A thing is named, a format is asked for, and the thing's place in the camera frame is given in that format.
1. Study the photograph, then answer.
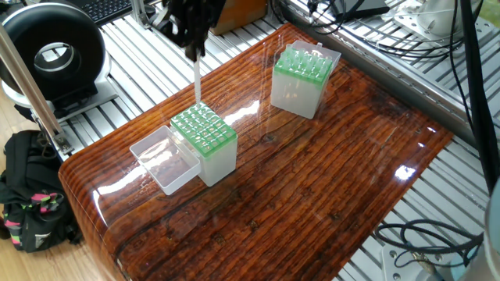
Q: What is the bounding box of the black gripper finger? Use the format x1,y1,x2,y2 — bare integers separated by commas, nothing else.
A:
181,30,196,62
195,28,210,62

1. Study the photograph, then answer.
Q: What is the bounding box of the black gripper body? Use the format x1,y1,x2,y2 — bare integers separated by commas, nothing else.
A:
160,0,226,32

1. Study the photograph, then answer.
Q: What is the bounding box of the clear tip box with tips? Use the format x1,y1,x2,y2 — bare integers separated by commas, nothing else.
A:
270,43,343,119

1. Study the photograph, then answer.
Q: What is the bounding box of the brown cardboard box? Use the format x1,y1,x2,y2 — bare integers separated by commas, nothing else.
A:
211,0,270,37

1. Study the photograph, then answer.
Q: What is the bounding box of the black keyboard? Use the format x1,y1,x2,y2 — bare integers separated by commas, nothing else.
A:
77,0,135,24

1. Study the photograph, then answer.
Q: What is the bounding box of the black round device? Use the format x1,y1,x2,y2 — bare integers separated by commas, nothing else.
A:
0,2,108,118

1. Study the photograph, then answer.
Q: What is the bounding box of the clear tip box green rack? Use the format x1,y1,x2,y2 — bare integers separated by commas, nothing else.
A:
129,101,238,196

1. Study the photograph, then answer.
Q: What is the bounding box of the glossy brown wooden board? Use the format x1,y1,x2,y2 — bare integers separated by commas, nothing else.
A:
61,23,455,281

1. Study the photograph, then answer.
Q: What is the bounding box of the black backpack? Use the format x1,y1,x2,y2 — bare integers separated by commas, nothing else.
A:
0,129,84,254

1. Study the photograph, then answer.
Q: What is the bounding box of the white plastic device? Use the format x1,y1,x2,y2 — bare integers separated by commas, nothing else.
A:
395,0,470,37

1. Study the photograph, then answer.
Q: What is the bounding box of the aluminium bracket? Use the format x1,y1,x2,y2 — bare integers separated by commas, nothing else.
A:
131,0,157,30

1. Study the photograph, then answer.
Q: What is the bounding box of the aluminium frame post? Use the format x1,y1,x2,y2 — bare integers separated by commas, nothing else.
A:
0,31,70,153

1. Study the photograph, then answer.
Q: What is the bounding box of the black cable bundle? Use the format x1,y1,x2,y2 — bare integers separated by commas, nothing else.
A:
309,0,462,59

